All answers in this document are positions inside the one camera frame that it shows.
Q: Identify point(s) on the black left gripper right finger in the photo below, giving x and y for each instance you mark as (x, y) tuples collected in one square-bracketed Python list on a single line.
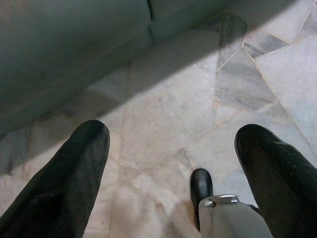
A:
[(280, 188)]

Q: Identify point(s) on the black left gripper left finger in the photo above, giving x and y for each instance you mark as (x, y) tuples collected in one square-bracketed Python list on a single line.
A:
[(62, 188)]

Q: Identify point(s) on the grey-green leather sofa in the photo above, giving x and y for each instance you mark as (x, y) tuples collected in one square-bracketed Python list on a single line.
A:
[(62, 49)]

